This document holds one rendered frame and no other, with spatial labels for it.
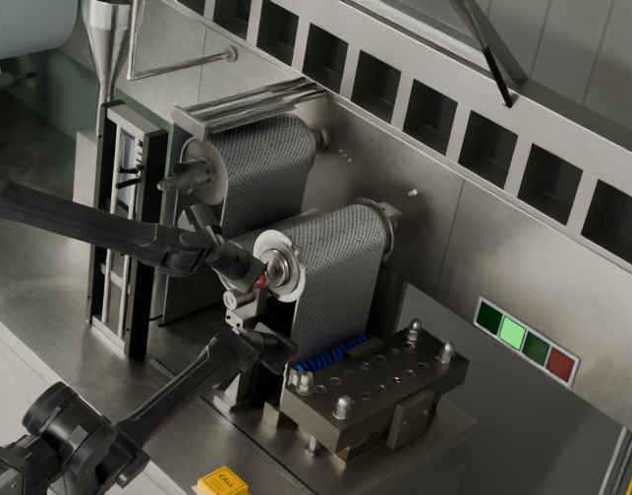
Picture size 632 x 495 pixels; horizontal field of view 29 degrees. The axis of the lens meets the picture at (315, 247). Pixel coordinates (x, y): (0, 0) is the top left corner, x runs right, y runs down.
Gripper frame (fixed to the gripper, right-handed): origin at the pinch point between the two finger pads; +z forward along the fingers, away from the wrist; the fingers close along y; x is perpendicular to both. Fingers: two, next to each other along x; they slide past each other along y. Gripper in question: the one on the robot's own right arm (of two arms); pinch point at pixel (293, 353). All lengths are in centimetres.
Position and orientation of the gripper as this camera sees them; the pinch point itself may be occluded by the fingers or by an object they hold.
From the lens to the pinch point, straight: 251.0
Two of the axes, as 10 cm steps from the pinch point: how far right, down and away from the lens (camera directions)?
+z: 5.4, 1.8, 8.3
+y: 6.9, 4.7, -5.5
